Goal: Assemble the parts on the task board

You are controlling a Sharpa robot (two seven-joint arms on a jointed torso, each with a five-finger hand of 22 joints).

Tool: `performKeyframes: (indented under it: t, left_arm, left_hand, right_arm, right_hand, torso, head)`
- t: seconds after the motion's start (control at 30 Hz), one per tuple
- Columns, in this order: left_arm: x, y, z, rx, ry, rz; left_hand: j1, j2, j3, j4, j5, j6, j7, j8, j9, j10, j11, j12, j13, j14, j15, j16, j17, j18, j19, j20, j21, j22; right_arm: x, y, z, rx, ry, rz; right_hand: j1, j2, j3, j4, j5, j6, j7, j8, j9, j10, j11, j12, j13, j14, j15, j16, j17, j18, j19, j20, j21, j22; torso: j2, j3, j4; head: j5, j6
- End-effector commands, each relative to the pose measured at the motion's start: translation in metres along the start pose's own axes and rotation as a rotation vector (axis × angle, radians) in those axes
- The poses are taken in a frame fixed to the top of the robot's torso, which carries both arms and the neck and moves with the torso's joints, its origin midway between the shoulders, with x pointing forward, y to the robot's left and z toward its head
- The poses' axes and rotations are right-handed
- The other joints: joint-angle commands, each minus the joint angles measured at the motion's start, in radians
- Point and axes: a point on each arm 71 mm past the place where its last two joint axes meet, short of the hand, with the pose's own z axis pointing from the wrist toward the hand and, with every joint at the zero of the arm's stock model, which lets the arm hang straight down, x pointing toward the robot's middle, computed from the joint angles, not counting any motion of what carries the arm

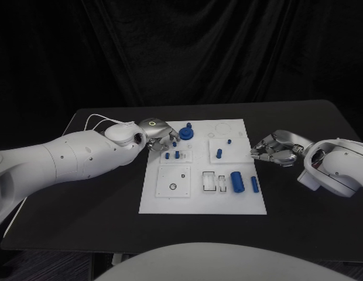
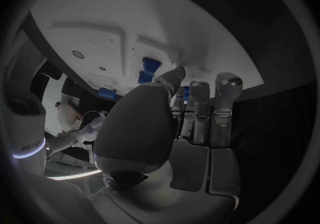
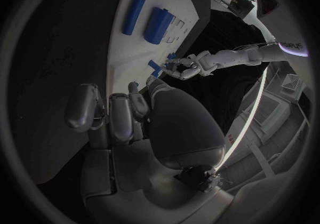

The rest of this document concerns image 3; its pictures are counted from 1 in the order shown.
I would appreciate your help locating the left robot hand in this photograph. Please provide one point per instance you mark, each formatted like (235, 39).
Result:
(185, 73)

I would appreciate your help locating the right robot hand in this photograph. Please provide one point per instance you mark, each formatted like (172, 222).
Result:
(185, 128)

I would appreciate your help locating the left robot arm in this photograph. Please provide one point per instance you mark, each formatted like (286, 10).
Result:
(232, 57)

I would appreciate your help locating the tall blue peg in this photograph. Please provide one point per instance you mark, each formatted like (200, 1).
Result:
(153, 64)

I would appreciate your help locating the thick blue cylinder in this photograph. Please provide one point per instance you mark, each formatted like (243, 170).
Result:
(158, 26)

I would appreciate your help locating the slim blue cylinder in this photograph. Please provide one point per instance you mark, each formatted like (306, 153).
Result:
(133, 15)

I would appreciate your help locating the desk with dark screen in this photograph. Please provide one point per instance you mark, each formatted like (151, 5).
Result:
(242, 2)

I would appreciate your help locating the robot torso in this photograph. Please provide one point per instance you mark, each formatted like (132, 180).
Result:
(290, 46)

